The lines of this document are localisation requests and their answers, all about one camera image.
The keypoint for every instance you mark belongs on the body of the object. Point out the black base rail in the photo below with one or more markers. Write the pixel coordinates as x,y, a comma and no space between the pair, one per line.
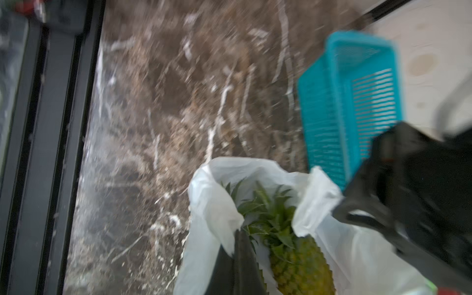
49,54

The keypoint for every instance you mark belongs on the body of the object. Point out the teal plastic basket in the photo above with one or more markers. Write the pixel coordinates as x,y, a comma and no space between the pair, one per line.
350,95

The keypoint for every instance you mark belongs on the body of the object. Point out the white plastic bag lemon print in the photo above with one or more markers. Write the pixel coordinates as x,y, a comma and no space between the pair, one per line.
361,260

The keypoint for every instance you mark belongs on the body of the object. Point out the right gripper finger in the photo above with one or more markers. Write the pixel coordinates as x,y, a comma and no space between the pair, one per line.
238,274

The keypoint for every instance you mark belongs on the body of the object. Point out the small pineapple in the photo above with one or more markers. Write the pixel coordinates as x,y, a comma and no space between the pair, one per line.
298,265

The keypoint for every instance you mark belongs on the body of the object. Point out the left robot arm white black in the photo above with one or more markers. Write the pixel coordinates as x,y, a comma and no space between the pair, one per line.
417,193

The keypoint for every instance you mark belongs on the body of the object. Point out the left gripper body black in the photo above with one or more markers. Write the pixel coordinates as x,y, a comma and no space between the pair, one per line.
417,192

